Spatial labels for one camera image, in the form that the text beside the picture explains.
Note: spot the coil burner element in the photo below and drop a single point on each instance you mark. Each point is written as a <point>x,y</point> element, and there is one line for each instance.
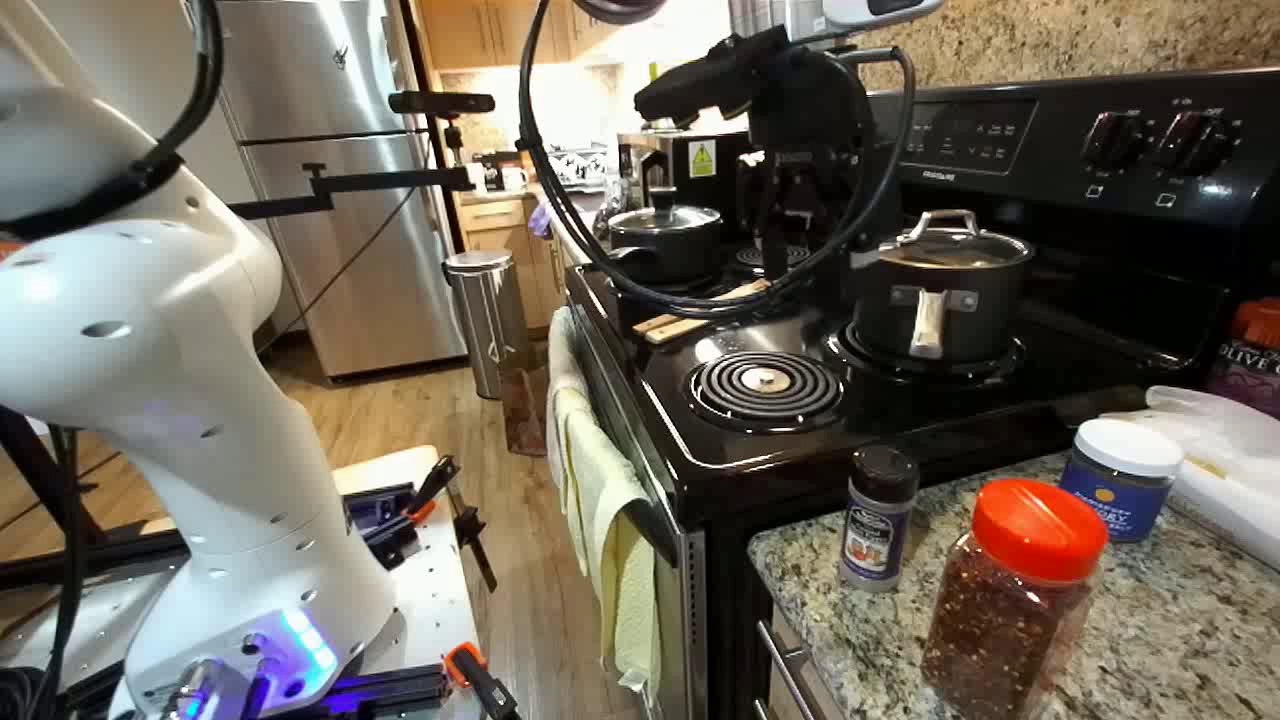
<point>765,385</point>

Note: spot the red lid pepper flakes jar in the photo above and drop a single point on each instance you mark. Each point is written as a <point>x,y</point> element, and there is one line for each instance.
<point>1005,612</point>

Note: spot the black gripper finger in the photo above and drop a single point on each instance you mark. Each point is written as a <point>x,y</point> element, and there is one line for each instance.
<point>831,230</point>
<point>773,247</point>

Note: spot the black stereo camera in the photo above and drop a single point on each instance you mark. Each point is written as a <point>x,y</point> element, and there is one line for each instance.
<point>440,103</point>

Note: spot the white dish towel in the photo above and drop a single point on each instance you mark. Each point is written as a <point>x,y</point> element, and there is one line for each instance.
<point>566,385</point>

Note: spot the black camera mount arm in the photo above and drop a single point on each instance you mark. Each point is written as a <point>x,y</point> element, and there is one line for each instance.
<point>362,190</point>

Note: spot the red purple snack bag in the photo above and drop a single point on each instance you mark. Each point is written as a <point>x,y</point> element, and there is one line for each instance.
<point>1263,362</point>

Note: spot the black cooking pot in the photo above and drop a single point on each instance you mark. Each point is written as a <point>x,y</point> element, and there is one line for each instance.
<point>666,267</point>

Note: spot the black stove knob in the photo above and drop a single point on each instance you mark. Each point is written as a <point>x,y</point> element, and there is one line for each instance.
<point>1199,142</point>
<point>1117,139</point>

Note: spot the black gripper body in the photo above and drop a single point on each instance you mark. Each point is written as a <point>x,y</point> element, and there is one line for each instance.
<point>806,132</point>

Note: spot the black clamp orange trigger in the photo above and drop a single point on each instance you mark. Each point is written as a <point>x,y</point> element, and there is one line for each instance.
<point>424,484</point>

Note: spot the pale yellow dish towel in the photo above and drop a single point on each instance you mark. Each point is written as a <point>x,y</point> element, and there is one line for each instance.
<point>623,575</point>

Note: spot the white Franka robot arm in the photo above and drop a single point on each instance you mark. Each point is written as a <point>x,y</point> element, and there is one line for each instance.
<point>161,335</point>

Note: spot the blue jar white lid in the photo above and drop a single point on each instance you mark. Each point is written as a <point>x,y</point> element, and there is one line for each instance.
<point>1120,483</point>

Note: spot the black bar clamp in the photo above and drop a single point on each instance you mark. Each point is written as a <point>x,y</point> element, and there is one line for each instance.
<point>475,533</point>

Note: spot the stainless steel refrigerator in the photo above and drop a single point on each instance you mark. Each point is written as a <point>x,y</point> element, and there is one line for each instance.
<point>345,267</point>

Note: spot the wooden base cabinet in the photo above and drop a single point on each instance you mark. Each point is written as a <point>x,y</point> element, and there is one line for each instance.
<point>512,263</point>

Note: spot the wooden upper cabinet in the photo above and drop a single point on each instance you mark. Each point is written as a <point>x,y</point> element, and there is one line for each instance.
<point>483,24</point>

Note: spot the white robot mounting table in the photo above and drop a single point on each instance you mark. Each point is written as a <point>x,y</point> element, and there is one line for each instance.
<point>424,603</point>

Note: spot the small spice jar black lid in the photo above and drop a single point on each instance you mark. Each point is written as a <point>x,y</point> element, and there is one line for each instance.
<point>878,527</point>

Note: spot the stainless steel trash can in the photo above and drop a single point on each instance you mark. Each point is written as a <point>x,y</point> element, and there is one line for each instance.
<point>476,322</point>

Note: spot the black appliance yellow label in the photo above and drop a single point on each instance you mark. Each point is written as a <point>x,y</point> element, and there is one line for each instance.
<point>702,165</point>

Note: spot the wooden cooking utensil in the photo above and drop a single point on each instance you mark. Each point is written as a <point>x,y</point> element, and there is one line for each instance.
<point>666,328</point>

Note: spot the black electric stove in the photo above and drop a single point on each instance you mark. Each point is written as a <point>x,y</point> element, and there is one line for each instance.
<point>747,446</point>

